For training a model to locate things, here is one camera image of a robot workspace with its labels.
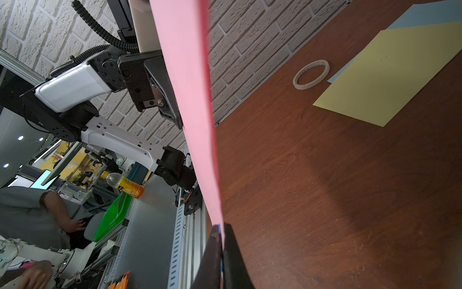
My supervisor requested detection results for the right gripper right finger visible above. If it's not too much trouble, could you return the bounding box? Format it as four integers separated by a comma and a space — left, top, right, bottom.
223, 223, 255, 289

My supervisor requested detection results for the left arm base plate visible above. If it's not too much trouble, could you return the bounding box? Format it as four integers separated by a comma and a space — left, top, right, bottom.
182, 183, 203, 216

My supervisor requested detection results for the light blue paper sheet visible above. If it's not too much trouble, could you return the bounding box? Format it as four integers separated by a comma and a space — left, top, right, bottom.
327, 0, 462, 84

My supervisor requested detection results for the clear tape roll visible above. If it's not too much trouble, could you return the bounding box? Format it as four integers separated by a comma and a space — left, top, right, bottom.
292, 59, 331, 91

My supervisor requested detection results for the green plastic chair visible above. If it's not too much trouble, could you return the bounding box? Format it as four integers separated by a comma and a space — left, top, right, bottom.
93, 193, 134, 242

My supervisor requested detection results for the seated person in grey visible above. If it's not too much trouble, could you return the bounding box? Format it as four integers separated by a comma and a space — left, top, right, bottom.
0, 185, 87, 289

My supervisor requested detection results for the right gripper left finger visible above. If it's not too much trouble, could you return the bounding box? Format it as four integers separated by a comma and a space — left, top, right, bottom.
191, 225, 222, 289

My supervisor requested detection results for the yellow paper sheet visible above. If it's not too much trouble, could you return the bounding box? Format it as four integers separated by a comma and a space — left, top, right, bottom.
314, 22, 462, 127

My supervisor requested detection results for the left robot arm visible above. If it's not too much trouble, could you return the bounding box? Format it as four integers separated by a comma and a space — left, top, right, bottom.
20, 1, 197, 191

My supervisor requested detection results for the pink paper sheet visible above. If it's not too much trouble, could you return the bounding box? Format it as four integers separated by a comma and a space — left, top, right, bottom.
150, 1, 225, 235

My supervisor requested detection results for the aluminium front rail frame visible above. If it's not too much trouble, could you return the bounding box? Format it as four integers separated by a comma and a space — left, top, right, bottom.
100, 176, 207, 289

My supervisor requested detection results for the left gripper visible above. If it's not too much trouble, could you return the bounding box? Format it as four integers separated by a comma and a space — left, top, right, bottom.
118, 50, 183, 130

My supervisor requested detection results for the orange drink bottle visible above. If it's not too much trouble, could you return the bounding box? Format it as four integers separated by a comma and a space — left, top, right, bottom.
102, 172, 145, 199

